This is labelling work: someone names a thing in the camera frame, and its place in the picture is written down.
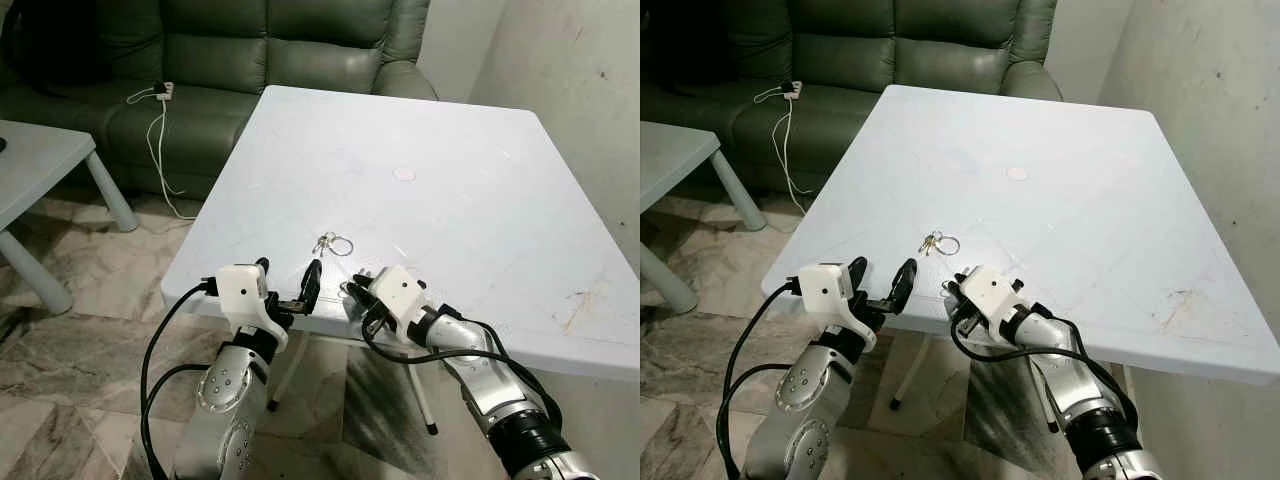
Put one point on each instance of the white plastic table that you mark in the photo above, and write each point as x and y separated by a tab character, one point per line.
1080	220
450	220

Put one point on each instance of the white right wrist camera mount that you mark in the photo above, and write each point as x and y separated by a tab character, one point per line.
998	295
400	295

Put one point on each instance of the grey side table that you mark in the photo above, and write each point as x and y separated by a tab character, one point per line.
675	160
40	160

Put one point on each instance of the white power strip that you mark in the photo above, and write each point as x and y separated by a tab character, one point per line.
793	90
165	90

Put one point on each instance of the green leather sofa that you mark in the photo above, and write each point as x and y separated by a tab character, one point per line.
250	50
880	50

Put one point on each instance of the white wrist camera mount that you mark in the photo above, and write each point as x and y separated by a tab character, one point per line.
400	295
822	288
240	290
998	295

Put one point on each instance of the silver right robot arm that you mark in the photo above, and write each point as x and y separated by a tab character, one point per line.
500	390
1090	390

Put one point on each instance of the black bag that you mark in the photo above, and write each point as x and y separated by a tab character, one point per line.
50	40
685	40

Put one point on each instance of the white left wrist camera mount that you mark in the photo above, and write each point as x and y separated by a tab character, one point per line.
240	290
822	288

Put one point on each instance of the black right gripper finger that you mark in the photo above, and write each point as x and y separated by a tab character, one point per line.
953	294
964	276
354	296
366	277

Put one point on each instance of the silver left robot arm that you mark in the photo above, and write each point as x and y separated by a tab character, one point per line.
225	410
800	410

